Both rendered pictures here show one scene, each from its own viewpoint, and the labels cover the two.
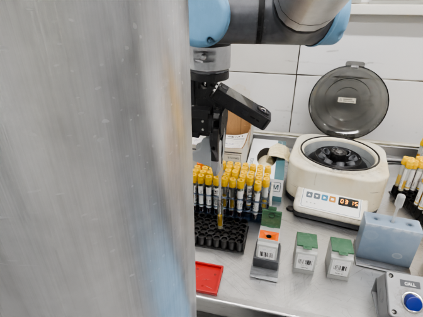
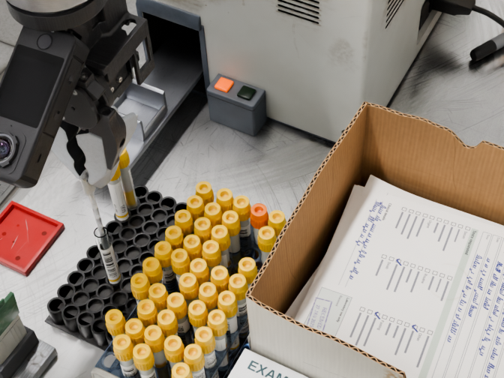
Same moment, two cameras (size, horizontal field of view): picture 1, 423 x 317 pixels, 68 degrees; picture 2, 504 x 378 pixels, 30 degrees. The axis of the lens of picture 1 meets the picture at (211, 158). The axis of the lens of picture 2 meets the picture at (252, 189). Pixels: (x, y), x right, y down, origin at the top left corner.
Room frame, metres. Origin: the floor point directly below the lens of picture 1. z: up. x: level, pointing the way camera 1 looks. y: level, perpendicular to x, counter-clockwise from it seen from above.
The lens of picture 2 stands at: (0.84, -0.45, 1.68)
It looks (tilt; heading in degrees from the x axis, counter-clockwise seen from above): 53 degrees down; 108
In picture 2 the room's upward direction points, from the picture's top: 4 degrees counter-clockwise
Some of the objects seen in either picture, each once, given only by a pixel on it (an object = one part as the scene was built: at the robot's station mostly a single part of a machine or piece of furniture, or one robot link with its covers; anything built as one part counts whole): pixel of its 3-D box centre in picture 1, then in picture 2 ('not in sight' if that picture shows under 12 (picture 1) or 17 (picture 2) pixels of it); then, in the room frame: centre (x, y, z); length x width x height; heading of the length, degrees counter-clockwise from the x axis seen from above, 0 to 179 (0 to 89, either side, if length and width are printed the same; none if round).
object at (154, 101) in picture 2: not in sight; (144, 100); (0.51, 0.19, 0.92); 0.21 x 0.07 x 0.05; 77
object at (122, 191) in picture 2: (208, 214); (123, 241); (0.56, 0.01, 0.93); 0.17 x 0.09 x 0.11; 77
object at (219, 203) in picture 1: (219, 217); (109, 262); (0.55, -0.02, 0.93); 0.01 x 0.01 x 0.10
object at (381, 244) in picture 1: (385, 241); not in sight; (0.48, -0.36, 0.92); 0.10 x 0.07 x 0.10; 72
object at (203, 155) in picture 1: (205, 157); (81, 128); (0.54, 0.01, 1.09); 0.06 x 0.03 x 0.09; 77
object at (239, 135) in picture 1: (209, 146); (450, 295); (0.87, 0.01, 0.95); 0.29 x 0.25 x 0.15; 167
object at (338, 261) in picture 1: (338, 258); not in sight; (0.45, -0.25, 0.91); 0.05 x 0.04 x 0.07; 167
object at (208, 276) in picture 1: (203, 277); (19, 237); (0.43, 0.02, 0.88); 0.07 x 0.07 x 0.01; 77
